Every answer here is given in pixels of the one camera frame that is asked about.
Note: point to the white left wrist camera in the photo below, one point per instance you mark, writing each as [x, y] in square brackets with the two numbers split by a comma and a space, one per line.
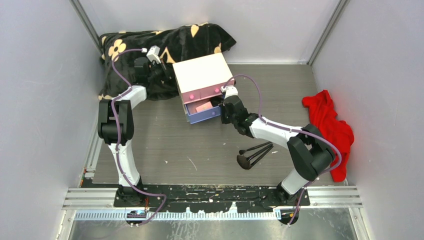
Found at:
[152, 54]

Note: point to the small pink card packet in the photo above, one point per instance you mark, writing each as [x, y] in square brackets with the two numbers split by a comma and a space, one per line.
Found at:
[204, 106]

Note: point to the blue drawer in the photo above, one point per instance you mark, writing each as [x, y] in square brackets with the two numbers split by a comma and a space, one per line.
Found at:
[194, 117]

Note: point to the black long makeup brush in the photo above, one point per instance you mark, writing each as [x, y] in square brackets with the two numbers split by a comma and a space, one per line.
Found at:
[256, 157]

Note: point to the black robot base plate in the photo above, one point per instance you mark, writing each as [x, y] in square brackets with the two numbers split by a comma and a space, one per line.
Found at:
[207, 198]

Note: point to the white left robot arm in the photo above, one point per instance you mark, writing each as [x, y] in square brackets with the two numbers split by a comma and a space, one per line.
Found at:
[116, 127]

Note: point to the black fan makeup brush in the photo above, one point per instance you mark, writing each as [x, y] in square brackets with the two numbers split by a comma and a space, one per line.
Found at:
[247, 162]

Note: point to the red cloth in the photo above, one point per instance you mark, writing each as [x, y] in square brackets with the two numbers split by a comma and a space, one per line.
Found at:
[322, 114]

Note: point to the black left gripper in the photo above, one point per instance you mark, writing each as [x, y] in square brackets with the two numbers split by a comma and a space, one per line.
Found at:
[167, 76]

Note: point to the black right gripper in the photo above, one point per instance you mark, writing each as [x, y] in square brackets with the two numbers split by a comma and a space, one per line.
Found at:
[224, 119]

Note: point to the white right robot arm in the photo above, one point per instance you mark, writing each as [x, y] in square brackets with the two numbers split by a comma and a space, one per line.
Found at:
[310, 153]

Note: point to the black thin makeup brush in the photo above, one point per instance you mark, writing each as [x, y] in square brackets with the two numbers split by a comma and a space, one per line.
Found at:
[242, 151]

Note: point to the black floral plush blanket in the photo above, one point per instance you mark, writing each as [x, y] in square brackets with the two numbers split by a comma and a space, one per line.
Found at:
[121, 49]

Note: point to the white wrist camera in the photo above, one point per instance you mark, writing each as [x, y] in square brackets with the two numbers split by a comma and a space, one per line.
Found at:
[152, 54]
[229, 91]

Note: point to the white pink drawer organizer box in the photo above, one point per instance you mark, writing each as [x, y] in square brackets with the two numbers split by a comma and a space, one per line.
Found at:
[201, 78]

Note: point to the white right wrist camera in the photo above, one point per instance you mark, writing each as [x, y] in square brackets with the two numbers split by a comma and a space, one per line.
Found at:
[229, 91]

